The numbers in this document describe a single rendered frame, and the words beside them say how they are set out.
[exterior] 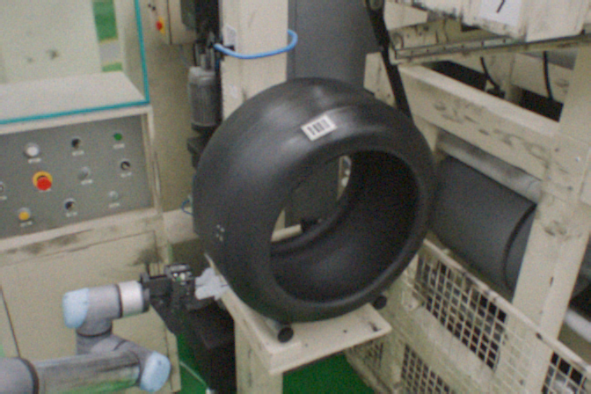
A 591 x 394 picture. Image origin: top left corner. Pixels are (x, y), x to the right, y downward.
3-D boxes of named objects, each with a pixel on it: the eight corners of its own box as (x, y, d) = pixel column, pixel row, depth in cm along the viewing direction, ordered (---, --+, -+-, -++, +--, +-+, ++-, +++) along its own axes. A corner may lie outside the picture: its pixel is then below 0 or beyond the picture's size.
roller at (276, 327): (242, 261, 170) (229, 270, 169) (235, 251, 167) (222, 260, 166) (297, 335, 143) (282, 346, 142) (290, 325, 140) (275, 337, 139)
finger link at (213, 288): (236, 276, 133) (198, 282, 129) (234, 297, 136) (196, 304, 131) (231, 269, 135) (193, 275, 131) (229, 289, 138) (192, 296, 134)
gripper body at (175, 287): (200, 278, 128) (144, 288, 122) (197, 310, 131) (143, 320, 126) (188, 259, 133) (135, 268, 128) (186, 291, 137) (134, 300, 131)
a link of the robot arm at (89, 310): (62, 319, 125) (60, 284, 122) (115, 310, 130) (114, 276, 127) (68, 340, 118) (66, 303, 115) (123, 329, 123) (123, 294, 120)
